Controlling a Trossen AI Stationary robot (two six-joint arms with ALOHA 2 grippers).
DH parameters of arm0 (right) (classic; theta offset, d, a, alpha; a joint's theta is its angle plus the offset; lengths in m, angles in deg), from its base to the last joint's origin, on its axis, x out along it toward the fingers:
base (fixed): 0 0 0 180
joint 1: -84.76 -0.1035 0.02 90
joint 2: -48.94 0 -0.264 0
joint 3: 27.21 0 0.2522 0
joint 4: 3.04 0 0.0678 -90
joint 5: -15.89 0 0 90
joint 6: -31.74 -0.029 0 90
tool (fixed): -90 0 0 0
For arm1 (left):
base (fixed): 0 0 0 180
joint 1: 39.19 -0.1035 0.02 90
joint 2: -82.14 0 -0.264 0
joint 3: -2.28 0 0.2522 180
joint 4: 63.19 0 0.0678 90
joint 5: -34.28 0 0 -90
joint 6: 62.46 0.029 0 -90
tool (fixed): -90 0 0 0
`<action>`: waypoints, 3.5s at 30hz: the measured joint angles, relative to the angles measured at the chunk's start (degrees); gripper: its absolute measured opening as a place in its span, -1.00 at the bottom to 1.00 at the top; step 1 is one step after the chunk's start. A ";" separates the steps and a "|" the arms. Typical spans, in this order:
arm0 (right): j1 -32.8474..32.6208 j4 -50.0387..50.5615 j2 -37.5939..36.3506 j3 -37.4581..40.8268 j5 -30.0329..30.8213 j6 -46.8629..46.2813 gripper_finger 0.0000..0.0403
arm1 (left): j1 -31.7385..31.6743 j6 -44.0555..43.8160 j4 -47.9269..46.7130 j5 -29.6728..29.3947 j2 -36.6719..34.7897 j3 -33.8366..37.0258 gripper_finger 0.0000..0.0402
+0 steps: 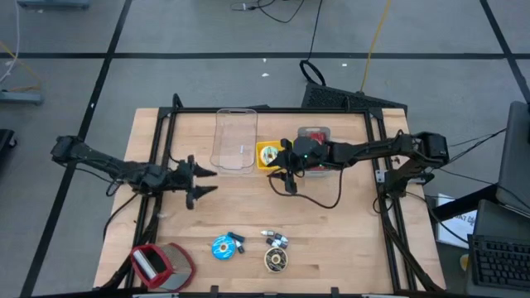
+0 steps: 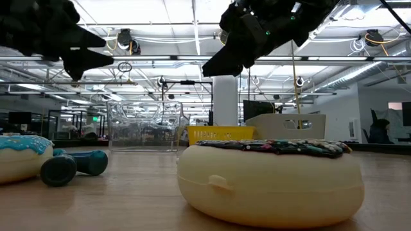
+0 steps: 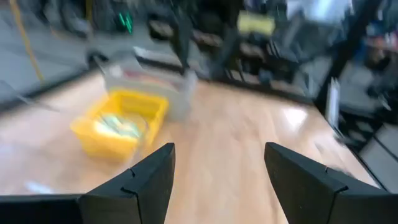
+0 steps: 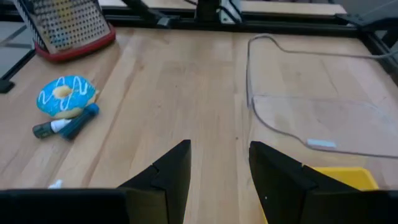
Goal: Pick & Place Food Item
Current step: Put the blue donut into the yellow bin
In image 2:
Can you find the small black ceiling reel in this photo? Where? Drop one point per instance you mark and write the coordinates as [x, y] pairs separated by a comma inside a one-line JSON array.
[[299, 81], [161, 81]]

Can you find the black computer monitor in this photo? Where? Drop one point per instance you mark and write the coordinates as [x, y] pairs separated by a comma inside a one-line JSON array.
[[257, 110], [19, 118]]

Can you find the chocolate frosted donut box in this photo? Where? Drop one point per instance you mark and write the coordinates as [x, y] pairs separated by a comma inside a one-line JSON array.
[[273, 192]]

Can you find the yellow plastic bin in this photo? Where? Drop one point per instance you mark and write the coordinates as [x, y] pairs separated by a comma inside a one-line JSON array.
[[218, 134]]

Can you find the white wall panel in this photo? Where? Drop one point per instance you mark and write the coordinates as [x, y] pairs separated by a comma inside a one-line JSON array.
[[352, 128]]

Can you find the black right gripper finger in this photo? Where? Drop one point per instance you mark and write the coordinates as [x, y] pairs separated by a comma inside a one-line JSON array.
[[244, 29], [224, 64]]

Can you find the grey plastic bin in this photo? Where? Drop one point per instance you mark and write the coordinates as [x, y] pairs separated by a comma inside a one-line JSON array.
[[266, 128]]

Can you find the silver ceiling duct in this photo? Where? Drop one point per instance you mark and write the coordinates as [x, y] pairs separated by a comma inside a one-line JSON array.
[[353, 75]]

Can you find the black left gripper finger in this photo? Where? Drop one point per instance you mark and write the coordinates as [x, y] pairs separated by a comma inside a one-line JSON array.
[[90, 40], [83, 61]]

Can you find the white building column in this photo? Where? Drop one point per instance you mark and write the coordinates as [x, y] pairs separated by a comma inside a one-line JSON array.
[[225, 102]]

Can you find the clear plastic bin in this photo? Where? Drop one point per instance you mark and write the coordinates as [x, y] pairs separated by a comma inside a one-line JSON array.
[[144, 128]]

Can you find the black background station frame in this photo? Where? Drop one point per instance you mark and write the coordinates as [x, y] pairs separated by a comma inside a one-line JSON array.
[[187, 82]]

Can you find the blue frosted donut box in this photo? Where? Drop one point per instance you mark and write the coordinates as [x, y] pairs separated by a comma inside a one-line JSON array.
[[19, 160]]

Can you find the black wall screen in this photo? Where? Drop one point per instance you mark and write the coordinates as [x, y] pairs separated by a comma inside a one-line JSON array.
[[407, 114]]

